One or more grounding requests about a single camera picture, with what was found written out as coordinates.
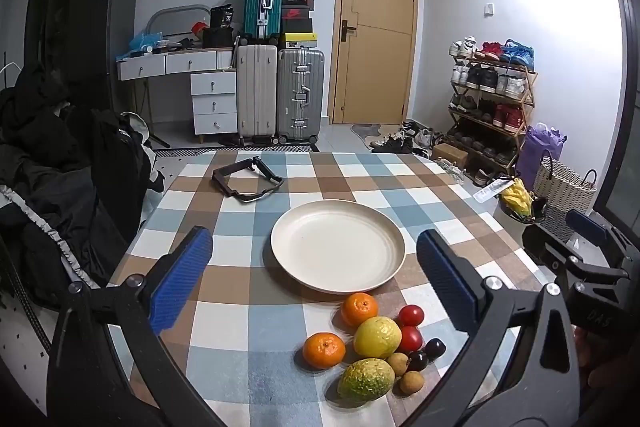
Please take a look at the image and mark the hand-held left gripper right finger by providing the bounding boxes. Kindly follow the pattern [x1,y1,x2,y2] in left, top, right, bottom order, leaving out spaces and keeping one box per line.
[400,229,583,427]

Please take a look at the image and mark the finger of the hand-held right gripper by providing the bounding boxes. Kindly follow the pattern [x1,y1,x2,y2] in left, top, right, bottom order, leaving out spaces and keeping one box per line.
[522,224,629,289]
[566,209,640,266]

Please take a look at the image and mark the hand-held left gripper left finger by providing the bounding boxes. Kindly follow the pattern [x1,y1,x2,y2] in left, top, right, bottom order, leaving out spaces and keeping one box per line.
[46,226,231,427]

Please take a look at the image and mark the red cherry tomato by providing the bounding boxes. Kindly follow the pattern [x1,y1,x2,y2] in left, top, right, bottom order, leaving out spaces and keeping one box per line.
[398,326,424,353]
[397,304,425,327]

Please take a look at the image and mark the yellow lemon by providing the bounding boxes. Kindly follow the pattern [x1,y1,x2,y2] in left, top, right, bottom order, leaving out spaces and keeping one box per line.
[353,316,403,359]

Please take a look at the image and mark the orange mandarin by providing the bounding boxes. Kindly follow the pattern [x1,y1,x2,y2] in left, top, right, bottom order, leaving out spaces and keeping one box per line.
[303,332,347,369]
[341,292,380,328]

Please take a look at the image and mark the cream round plate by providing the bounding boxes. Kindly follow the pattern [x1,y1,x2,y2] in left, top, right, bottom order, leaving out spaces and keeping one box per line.
[270,200,406,294]

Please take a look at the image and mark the green yellow citrus fruit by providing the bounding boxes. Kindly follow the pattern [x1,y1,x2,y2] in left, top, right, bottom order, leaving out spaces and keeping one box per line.
[337,358,396,403]

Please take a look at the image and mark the person's right hand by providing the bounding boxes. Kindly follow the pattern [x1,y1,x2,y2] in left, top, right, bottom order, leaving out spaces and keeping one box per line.
[575,329,640,408]

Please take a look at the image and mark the wicker basket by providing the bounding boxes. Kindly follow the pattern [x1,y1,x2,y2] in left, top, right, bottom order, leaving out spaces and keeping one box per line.
[532,149,598,215]

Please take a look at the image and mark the yellow bag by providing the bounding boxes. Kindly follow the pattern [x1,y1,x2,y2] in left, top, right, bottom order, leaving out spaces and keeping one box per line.
[500,178,535,220]

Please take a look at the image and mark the white paper slip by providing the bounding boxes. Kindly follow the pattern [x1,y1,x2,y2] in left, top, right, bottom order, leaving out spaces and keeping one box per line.
[472,177,516,202]

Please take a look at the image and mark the purple bag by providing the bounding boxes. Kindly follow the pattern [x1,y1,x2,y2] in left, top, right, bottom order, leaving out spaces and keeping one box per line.
[515,123,568,190]

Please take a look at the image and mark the dark glass door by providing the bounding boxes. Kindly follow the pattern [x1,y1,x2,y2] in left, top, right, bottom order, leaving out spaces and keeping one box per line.
[592,0,640,228]

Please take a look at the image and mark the small cardboard box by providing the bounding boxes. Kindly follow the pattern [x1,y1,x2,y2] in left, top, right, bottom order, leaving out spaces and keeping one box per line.
[431,143,470,168]

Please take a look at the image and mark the scattered dark shoes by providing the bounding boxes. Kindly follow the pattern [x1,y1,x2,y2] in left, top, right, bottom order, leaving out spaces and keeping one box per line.
[371,119,446,156]

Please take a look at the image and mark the grey door mat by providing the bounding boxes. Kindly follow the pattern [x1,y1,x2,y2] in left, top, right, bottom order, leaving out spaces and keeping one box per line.
[350,123,396,151]

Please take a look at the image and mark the wooden shoe rack with shoes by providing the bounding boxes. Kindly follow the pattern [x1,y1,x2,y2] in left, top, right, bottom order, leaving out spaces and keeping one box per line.
[448,37,536,168]

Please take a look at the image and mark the pile of black clothing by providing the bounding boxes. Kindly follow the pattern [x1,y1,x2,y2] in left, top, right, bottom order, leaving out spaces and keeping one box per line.
[0,62,151,308]

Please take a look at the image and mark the white desk with drawers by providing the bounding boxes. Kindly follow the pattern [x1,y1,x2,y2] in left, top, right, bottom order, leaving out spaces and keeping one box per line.
[116,47,239,146]

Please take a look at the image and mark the beige suitcase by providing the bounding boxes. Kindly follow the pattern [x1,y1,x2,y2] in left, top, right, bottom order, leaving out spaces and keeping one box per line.
[235,44,279,146]

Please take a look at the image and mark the silver suitcase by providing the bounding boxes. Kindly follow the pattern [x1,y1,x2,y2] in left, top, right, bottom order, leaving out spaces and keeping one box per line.
[276,48,326,146]

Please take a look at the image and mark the blue plastic bag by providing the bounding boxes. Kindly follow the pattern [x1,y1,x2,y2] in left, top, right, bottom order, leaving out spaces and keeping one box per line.
[129,32,166,54]

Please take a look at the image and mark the black storage box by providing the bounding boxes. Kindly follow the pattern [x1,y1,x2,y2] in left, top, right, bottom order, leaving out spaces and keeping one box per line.
[202,27,236,48]

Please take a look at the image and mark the dark refrigerator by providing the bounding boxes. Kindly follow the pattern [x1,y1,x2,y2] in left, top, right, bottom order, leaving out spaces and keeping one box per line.
[67,0,138,112]

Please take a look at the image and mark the wooden door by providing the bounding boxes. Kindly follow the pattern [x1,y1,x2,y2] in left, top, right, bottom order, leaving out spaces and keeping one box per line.
[331,0,419,126]

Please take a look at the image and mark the yellow black shoe box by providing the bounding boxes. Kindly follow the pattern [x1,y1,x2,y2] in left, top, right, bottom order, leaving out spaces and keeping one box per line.
[279,32,319,51]

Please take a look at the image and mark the black printed bag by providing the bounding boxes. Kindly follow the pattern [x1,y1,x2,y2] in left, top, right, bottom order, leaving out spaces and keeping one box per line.
[210,4,235,28]

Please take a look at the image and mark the teal suitcase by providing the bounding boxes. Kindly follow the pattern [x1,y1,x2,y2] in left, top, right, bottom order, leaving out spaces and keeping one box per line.
[243,0,285,40]

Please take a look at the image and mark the black folding bracket frame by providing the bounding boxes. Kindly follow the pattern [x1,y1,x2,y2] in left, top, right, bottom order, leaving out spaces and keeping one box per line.
[212,156,285,204]

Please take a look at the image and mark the black cable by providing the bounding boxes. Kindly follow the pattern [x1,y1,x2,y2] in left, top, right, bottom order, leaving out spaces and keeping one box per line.
[0,247,53,353]

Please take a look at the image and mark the grey arched frame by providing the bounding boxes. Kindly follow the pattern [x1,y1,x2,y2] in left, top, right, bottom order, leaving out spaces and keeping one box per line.
[146,4,213,40]

